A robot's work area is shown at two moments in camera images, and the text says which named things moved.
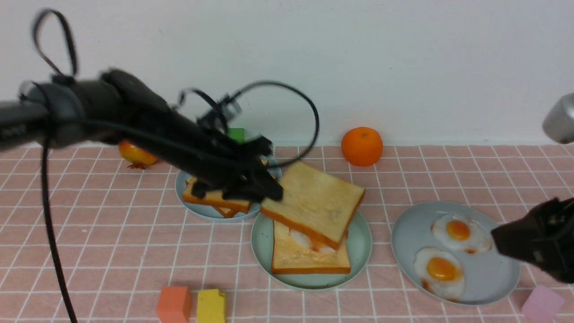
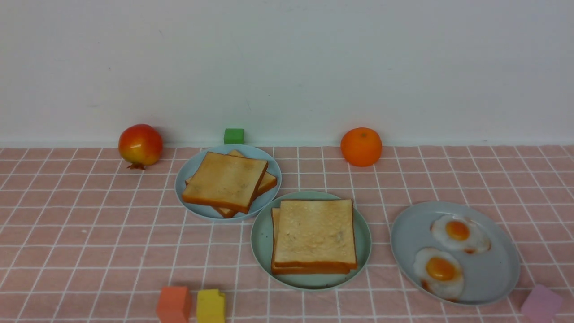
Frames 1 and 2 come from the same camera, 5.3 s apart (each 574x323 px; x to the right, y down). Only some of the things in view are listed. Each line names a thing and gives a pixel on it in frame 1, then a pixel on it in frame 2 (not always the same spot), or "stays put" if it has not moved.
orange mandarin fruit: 362,146 stays put
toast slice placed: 318,202 → 316,233
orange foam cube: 174,304 stays put
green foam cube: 237,133 stays put
